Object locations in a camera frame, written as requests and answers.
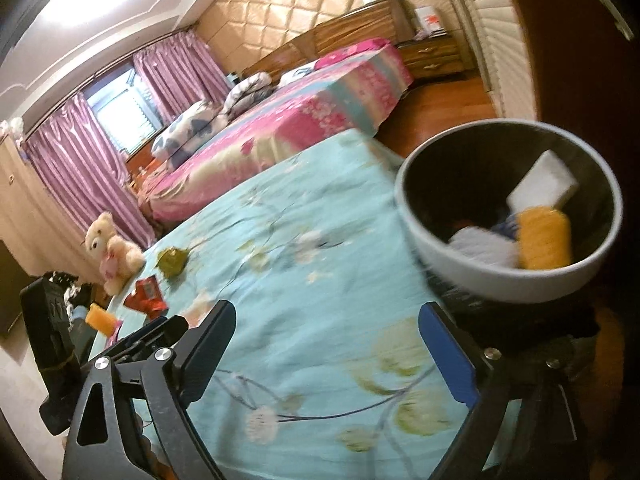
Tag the narrow pink curtain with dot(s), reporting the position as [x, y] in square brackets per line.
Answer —
[180, 70]

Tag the blue floral blanket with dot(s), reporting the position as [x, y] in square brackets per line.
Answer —
[325, 310]

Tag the small yellow sponge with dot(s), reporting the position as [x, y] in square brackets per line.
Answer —
[101, 319]

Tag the cream teddy bear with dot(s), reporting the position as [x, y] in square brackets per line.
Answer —
[112, 252]

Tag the beige cabinet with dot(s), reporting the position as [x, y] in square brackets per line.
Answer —
[30, 200]

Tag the bed with pink floral sheet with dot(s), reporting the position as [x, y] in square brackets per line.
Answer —
[310, 110]

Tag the white pillow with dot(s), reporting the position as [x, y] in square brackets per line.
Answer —
[300, 74]

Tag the crushed blue plastic bottle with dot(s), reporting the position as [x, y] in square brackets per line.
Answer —
[480, 245]

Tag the grey and white folded quilt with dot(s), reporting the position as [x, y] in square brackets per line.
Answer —
[247, 92]

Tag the large yellow sponge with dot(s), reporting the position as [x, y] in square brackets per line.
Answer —
[545, 240]

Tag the wide pink curtain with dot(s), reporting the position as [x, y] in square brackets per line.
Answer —
[75, 170]

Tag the wooden nightstand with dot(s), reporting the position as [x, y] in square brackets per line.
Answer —
[435, 57]
[142, 157]

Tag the blue and white folded quilt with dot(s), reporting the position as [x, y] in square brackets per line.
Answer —
[185, 130]

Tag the light green snack packet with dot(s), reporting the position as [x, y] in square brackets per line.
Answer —
[172, 260]

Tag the wooden headboard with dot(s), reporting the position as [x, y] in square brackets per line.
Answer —
[360, 22]

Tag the white foam block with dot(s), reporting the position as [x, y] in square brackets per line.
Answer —
[540, 180]

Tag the window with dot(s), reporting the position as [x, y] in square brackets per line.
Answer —
[125, 115]

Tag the cream louvered wardrobe doors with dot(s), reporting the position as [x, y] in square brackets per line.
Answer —
[500, 35]

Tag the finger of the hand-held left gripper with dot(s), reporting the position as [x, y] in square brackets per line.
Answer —
[160, 332]

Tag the red snack packet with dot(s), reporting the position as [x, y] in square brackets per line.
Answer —
[145, 297]

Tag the white bag with orange print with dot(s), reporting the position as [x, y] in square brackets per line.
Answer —
[427, 22]

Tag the pink pillow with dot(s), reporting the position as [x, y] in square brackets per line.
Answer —
[350, 52]

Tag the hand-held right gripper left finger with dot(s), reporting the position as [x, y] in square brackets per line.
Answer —
[210, 350]

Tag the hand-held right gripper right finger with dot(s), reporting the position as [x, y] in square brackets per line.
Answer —
[450, 360]

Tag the white trash bin black liner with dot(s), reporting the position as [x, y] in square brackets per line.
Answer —
[450, 275]

